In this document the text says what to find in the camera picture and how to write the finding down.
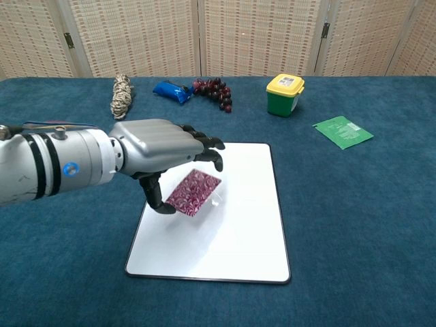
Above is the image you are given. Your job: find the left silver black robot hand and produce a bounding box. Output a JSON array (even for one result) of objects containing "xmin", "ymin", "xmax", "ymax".
[{"xmin": 109, "ymin": 119, "xmax": 225, "ymax": 215}]

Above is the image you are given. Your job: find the magenta patterned packet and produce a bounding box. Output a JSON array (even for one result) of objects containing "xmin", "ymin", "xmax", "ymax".
[{"xmin": 166, "ymin": 169, "xmax": 223, "ymax": 217}]

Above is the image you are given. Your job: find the blue snack packet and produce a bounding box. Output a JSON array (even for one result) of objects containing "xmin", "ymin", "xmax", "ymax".
[{"xmin": 152, "ymin": 80, "xmax": 196, "ymax": 106}]

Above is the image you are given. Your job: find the dark red grape bunch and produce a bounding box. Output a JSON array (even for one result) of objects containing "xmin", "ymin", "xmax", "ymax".
[{"xmin": 192, "ymin": 77, "xmax": 234, "ymax": 113}]

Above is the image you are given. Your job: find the white magnetic board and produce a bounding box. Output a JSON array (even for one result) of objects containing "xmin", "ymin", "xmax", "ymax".
[{"xmin": 125, "ymin": 142, "xmax": 292, "ymax": 285}]

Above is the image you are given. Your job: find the green container yellow lid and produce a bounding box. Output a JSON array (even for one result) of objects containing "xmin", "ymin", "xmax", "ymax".
[{"xmin": 266, "ymin": 73, "xmax": 306, "ymax": 119}]

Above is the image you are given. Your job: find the woven bamboo folding screen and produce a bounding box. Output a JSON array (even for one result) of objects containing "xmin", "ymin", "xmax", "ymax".
[{"xmin": 0, "ymin": 0, "xmax": 436, "ymax": 80}]

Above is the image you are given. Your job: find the green foil sachet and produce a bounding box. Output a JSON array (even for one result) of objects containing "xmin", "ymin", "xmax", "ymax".
[{"xmin": 312, "ymin": 115, "xmax": 375, "ymax": 151}]

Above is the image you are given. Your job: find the blue carpet table cover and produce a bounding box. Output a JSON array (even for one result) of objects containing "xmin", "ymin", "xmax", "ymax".
[{"xmin": 0, "ymin": 75, "xmax": 436, "ymax": 327}]

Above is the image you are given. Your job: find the beige braided rope bundle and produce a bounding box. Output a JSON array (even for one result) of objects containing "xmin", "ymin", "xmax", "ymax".
[{"xmin": 110, "ymin": 74, "xmax": 136, "ymax": 121}]

